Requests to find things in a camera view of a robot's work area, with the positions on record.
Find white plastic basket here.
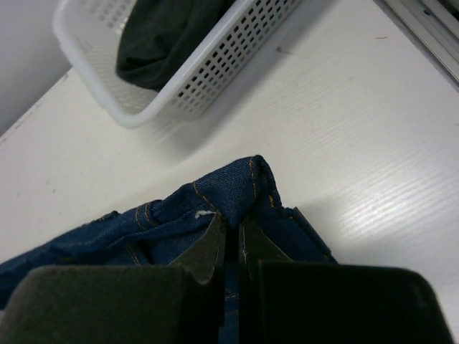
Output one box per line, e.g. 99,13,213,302
52,1,298,128

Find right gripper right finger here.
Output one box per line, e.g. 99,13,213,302
239,217,453,343

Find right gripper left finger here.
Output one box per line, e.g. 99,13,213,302
1,214,227,343

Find black trousers in basket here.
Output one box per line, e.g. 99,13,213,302
115,0,233,92

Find dark blue denim trousers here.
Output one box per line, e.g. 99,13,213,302
1,156,333,343

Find aluminium table frame rail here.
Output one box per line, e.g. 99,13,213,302
377,0,458,87

